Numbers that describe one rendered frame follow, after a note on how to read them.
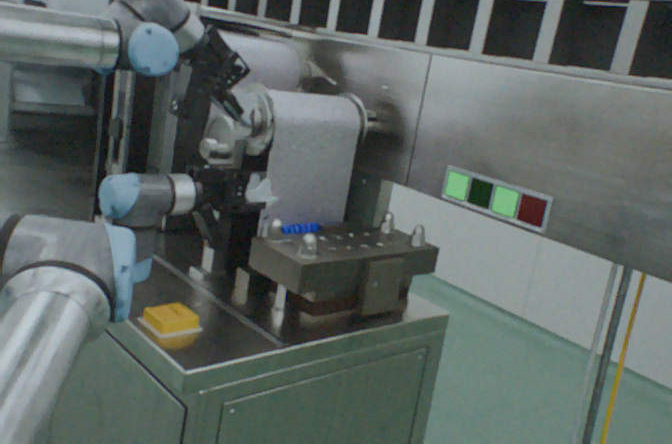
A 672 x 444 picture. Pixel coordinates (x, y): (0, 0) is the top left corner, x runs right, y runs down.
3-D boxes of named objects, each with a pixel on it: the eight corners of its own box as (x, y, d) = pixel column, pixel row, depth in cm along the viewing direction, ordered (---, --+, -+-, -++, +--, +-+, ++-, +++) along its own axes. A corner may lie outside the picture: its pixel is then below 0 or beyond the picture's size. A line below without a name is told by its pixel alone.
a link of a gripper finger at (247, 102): (273, 112, 138) (246, 78, 132) (254, 133, 136) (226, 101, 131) (264, 109, 140) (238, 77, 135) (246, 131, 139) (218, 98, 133)
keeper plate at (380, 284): (355, 312, 140) (364, 261, 138) (388, 305, 147) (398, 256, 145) (363, 317, 138) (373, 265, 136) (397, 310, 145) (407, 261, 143)
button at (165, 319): (142, 320, 123) (144, 307, 123) (178, 314, 128) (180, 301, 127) (161, 336, 118) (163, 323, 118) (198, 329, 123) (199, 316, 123)
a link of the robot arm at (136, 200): (93, 215, 123) (98, 168, 121) (152, 212, 130) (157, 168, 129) (113, 228, 117) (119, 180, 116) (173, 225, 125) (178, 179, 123)
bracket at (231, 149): (188, 272, 150) (206, 133, 143) (213, 269, 154) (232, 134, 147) (200, 280, 146) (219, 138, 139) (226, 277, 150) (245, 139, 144)
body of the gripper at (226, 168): (255, 172, 134) (201, 173, 126) (249, 215, 136) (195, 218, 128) (233, 163, 139) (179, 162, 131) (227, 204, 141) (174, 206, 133)
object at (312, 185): (257, 233, 144) (270, 147, 140) (340, 227, 160) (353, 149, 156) (259, 234, 144) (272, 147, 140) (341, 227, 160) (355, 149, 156)
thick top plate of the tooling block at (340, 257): (248, 265, 139) (252, 236, 138) (384, 249, 166) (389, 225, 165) (297, 294, 128) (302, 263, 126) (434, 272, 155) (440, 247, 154)
